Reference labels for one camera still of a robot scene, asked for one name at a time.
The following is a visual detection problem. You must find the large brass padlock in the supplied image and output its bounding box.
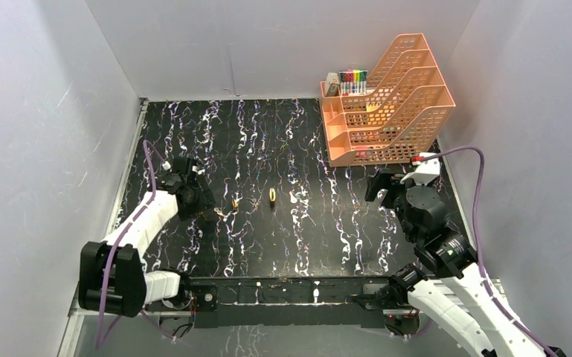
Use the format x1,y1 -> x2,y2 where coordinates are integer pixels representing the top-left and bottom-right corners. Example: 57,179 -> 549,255
269,187 -> 276,204

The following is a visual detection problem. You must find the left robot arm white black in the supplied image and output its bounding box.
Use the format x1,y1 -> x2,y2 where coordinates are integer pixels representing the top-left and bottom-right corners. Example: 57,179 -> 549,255
77,157 -> 216,317

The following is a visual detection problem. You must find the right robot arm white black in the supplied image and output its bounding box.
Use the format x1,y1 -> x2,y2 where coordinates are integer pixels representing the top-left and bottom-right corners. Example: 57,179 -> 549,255
362,169 -> 565,356

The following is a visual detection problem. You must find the orange plastic file organizer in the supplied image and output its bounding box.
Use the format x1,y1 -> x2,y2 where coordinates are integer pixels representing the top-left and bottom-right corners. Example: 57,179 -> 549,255
319,33 -> 456,167

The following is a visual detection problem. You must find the coloured marker pen set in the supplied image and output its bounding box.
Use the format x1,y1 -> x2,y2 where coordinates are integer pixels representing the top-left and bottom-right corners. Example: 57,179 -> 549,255
338,69 -> 368,96

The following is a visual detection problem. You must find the grey eraser box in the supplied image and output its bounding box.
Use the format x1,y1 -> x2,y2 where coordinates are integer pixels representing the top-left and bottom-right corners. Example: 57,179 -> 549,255
324,72 -> 341,97

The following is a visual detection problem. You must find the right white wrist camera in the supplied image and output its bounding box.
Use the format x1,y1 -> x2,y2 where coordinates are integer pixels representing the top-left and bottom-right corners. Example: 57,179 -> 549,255
400,152 -> 441,186

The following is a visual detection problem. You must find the aluminium left side rail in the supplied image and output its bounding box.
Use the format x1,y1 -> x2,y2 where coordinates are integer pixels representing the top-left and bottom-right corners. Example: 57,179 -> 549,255
93,97 -> 150,243

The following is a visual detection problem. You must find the aluminium rail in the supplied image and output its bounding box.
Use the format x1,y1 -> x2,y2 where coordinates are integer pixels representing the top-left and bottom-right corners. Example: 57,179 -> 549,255
144,277 -> 422,325
93,97 -> 150,243

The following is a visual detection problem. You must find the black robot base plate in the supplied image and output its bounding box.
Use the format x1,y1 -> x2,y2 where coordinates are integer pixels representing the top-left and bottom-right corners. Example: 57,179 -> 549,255
187,275 -> 422,338

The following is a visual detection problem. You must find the aluminium front rail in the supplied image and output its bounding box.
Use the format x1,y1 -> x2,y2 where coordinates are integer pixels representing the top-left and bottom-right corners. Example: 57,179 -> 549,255
144,277 -> 422,325

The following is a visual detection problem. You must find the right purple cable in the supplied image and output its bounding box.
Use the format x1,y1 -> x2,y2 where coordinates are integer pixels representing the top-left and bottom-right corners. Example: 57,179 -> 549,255
411,145 -> 560,357

